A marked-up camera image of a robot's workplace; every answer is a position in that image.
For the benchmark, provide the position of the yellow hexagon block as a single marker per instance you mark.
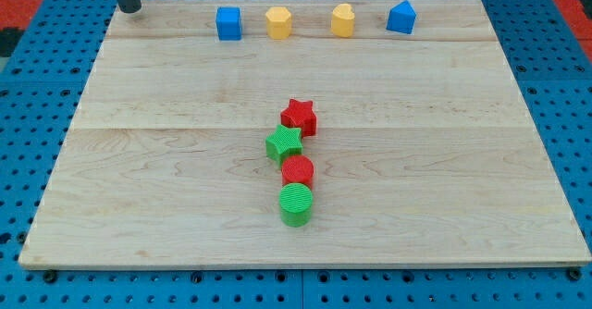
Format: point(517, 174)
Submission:
point(278, 22)

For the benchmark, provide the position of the blue cube block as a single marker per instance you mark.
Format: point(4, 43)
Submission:
point(228, 23)

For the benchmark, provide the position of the wooden board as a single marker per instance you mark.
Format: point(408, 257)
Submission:
point(425, 154)

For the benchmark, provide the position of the green star block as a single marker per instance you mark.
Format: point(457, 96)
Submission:
point(283, 143)

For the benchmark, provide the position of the red star block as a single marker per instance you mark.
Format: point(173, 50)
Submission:
point(300, 114)

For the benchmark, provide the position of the blue pentagon block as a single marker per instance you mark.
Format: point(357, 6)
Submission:
point(401, 18)

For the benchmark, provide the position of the red cylinder block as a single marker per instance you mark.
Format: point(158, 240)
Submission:
point(298, 169)

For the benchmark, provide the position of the green cylinder block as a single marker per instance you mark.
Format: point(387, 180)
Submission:
point(295, 204)

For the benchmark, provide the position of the yellow heart block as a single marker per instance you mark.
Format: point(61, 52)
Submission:
point(342, 20)

